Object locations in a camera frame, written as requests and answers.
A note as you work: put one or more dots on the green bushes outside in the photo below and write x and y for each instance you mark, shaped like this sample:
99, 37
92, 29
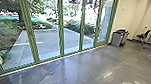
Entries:
77, 26

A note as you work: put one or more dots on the green framed glass door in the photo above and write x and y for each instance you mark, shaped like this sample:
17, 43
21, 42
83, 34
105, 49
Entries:
98, 26

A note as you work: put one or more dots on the grey indoor trash bin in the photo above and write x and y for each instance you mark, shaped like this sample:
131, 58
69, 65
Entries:
116, 39

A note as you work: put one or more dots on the tree outside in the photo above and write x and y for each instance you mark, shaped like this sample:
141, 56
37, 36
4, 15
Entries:
7, 1

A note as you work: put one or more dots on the black office chair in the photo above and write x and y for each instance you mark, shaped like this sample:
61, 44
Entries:
143, 36

